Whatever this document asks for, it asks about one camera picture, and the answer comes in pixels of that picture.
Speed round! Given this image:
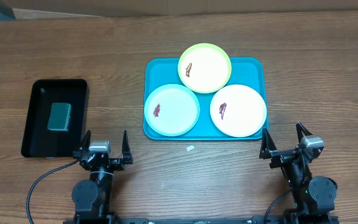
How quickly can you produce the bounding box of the yellow-green plate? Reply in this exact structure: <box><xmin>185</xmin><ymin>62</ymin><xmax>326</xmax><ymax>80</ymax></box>
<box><xmin>177</xmin><ymin>43</ymin><xmax>232</xmax><ymax>93</ymax></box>

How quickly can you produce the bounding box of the light blue plate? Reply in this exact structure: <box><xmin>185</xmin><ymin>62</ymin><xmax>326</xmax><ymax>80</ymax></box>
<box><xmin>144</xmin><ymin>84</ymin><xmax>201</xmax><ymax>137</ymax></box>

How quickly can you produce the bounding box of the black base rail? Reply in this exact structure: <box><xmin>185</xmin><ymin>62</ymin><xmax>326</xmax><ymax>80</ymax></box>
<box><xmin>63</xmin><ymin>214</ymin><xmax>340</xmax><ymax>224</ymax></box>

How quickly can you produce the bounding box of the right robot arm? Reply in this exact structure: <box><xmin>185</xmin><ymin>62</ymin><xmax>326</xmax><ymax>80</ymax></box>
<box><xmin>259</xmin><ymin>123</ymin><xmax>339</xmax><ymax>223</ymax></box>

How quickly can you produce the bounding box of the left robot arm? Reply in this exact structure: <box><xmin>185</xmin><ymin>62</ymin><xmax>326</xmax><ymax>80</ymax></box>
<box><xmin>71</xmin><ymin>131</ymin><xmax>133</xmax><ymax>224</ymax></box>

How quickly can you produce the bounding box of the black rectangular bin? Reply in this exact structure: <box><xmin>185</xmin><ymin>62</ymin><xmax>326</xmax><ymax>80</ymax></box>
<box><xmin>21</xmin><ymin>79</ymin><xmax>89</xmax><ymax>157</ymax></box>

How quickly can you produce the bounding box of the white pink plate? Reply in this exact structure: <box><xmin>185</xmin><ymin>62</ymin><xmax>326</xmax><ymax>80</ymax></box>
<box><xmin>209</xmin><ymin>85</ymin><xmax>267</xmax><ymax>138</ymax></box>

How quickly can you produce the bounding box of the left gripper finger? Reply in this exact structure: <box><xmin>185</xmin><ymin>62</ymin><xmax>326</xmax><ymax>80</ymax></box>
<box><xmin>80</xmin><ymin>130</ymin><xmax>91</xmax><ymax>151</ymax></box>
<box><xmin>121</xmin><ymin>130</ymin><xmax>132</xmax><ymax>159</ymax></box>

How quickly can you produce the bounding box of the green scrubbing sponge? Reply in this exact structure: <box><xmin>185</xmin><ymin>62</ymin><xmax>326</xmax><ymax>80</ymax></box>
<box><xmin>47</xmin><ymin>103</ymin><xmax>71</xmax><ymax>131</ymax></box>

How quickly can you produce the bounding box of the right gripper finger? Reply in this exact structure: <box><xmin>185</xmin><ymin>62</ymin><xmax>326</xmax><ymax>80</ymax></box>
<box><xmin>296</xmin><ymin>122</ymin><xmax>312</xmax><ymax>143</ymax></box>
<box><xmin>260</xmin><ymin>128</ymin><xmax>277</xmax><ymax>153</ymax></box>

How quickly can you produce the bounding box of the teal plastic tray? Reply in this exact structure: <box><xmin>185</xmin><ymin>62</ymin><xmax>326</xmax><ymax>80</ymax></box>
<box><xmin>143</xmin><ymin>57</ymin><xmax>266</xmax><ymax>141</ymax></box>

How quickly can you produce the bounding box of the small white paper scrap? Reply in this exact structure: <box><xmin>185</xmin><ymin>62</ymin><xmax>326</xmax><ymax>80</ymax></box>
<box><xmin>186</xmin><ymin>145</ymin><xmax>195</xmax><ymax>151</ymax></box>

